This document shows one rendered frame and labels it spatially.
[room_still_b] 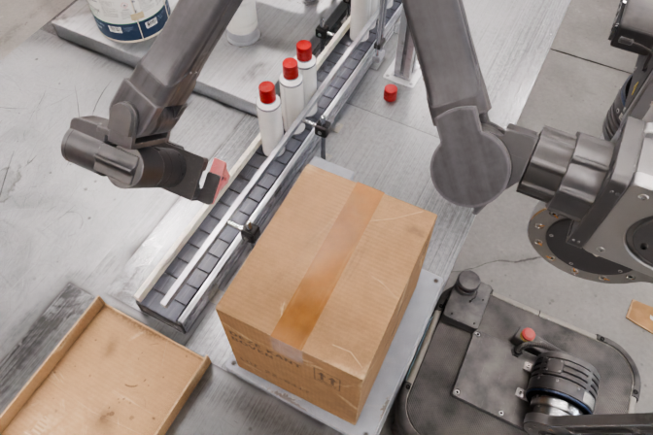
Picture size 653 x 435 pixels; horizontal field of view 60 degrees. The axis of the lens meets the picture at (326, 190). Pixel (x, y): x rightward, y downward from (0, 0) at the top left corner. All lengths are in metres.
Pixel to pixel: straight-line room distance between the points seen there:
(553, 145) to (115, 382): 0.89
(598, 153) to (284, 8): 1.23
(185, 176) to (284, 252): 0.19
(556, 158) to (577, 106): 2.27
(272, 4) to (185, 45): 1.02
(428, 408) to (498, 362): 0.25
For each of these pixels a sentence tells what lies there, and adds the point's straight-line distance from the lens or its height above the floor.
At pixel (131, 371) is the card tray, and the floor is 0.83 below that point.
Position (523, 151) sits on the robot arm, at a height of 1.48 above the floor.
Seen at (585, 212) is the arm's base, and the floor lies 1.45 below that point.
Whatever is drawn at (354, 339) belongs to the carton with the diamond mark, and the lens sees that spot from 0.84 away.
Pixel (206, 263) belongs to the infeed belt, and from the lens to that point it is 1.18.
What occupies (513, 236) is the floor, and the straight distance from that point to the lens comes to 2.32.
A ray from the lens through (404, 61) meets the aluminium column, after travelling 1.53.
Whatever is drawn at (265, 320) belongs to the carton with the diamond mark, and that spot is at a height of 1.12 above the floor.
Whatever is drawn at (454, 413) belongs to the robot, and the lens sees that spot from 1.75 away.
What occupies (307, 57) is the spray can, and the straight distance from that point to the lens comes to 1.26.
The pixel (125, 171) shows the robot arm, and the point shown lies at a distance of 0.76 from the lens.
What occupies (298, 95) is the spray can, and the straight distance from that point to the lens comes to 1.25.
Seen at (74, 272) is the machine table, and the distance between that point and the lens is 1.31.
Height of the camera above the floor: 1.91
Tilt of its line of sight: 55 degrees down
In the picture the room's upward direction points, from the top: straight up
